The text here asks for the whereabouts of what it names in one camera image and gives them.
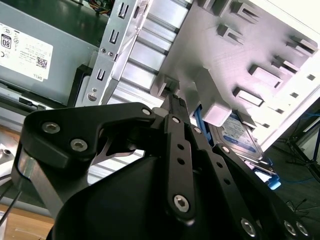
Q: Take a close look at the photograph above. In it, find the hard disk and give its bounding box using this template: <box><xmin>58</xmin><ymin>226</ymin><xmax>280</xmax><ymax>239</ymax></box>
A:
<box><xmin>189</xmin><ymin>104</ymin><xmax>282</xmax><ymax>191</ymax></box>

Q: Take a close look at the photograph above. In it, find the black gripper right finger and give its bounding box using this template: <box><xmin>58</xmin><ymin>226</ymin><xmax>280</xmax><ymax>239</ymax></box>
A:
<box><xmin>178</xmin><ymin>98</ymin><xmax>313</xmax><ymax>240</ymax></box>

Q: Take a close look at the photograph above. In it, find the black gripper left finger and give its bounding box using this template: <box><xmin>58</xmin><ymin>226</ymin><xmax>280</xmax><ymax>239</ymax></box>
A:
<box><xmin>11</xmin><ymin>93</ymin><xmax>198</xmax><ymax>225</ymax></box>

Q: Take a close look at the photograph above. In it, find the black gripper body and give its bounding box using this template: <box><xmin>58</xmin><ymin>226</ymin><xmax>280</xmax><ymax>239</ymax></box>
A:
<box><xmin>53</xmin><ymin>154</ymin><xmax>241</xmax><ymax>240</ymax></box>

